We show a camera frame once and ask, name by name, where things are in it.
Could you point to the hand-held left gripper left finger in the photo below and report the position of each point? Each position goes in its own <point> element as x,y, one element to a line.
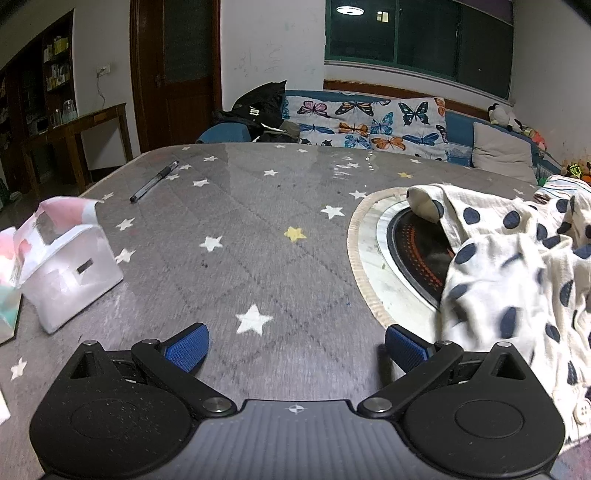
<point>187,347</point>

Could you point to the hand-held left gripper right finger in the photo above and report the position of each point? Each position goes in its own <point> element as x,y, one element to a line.
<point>406,347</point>

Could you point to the white navy polka dot pants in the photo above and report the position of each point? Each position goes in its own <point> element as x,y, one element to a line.
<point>498,277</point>

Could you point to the round black induction cooker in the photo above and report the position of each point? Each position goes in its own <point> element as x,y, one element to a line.
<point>415,244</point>

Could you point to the grey star tablecloth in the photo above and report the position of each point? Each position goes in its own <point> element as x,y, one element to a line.
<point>258,230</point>

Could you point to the pink white plastic bag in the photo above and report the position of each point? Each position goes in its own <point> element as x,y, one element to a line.
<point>69,277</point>

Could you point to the black pen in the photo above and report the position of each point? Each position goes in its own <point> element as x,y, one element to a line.
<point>152,182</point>

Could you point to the grey pillow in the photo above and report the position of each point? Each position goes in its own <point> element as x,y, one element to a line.
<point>503,152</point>

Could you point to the striped cloth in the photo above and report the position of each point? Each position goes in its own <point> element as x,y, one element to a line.
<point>563,187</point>

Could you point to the blue sofa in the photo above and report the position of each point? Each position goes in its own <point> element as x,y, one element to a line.
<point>459,127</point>

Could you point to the butterfly print pillow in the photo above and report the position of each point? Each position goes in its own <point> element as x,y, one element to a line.
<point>364,122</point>

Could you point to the brown wooden door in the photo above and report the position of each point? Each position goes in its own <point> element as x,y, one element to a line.
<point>184,106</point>

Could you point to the colourful plush toy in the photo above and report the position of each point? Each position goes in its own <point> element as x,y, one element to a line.
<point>533,136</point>

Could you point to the wooden desk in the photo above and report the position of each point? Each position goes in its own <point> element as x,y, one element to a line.
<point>92,117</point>

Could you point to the black jacket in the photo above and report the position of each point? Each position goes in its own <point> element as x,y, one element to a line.
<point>258,108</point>

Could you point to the black white plush toy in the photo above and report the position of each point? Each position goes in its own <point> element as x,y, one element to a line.
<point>503,115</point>

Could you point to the dark wooden shelf cabinet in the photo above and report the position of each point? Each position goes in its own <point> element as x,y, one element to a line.
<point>27,92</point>

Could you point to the green framed window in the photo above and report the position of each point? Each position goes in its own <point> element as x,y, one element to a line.
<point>415,32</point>

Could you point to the white wall socket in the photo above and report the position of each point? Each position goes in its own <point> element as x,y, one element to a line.
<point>103,71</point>

